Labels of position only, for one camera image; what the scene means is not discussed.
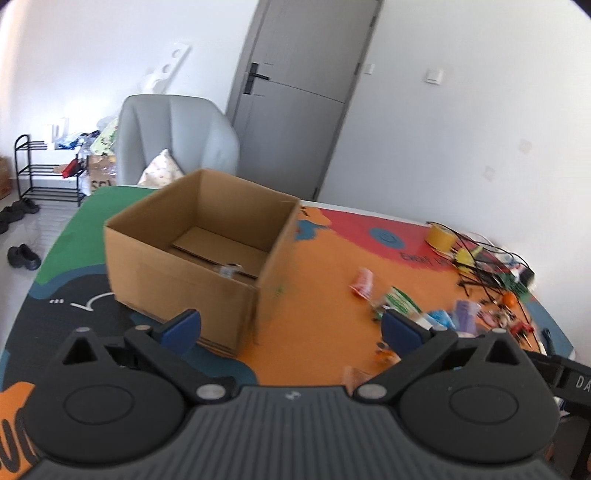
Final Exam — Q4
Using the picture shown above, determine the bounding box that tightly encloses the key bunch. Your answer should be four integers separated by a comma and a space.
480, 309, 537, 339

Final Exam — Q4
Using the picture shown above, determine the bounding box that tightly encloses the brown cardboard box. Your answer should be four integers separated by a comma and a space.
104, 168, 303, 357

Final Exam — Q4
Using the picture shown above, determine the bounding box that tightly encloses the white patterned pillow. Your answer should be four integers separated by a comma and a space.
137, 148, 186, 188

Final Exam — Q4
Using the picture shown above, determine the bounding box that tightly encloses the black shoe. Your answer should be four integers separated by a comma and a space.
7, 244, 42, 271

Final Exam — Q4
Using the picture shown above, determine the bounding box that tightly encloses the pile of plastic bags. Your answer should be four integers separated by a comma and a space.
55, 115, 121, 160

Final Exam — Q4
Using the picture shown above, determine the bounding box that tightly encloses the pair of black shoes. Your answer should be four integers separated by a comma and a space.
0, 198, 40, 234

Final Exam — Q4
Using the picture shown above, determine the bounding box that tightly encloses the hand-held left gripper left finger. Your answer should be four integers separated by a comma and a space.
48, 308, 237, 403

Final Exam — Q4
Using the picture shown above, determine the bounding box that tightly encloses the printed cardboard carton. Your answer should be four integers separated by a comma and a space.
87, 154, 119, 195

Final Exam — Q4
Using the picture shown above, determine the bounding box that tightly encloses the black door handle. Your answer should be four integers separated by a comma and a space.
243, 62, 270, 96

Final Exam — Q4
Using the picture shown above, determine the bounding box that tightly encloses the black shoe rack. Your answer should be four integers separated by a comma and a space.
14, 134, 88, 208

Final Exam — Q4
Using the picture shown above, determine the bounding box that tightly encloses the green snack packet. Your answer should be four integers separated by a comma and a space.
381, 286, 421, 320

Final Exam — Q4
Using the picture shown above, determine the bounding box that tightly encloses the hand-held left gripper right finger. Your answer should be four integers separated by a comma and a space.
355, 308, 544, 403

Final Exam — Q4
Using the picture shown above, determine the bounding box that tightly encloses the purple bread packet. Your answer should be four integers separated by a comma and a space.
452, 299, 482, 334

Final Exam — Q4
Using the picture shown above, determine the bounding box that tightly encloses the clear small wrapper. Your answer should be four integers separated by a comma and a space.
344, 366, 371, 394

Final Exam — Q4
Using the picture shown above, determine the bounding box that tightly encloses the grey door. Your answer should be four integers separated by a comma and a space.
225, 0, 384, 202

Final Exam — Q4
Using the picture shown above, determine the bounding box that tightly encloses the red snack packet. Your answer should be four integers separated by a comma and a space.
349, 268, 375, 299

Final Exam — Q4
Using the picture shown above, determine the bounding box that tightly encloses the black cable bundle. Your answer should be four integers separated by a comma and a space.
434, 222, 537, 302

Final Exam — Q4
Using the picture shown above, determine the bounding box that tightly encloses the grey armchair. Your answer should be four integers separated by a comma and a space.
113, 95, 241, 188

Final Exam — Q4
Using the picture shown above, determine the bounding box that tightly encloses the yellow tape roll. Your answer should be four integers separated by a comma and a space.
425, 222, 458, 253

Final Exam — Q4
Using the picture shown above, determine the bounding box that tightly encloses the white board with holes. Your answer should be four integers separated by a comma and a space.
139, 42, 190, 96

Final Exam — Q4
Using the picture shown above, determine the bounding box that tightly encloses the blue snack packet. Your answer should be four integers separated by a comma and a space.
424, 309, 458, 330

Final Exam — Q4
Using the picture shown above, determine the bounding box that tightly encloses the yellow plastic bag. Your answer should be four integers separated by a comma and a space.
452, 247, 484, 269

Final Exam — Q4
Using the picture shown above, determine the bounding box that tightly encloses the colourful printed table mat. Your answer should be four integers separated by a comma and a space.
0, 185, 576, 480

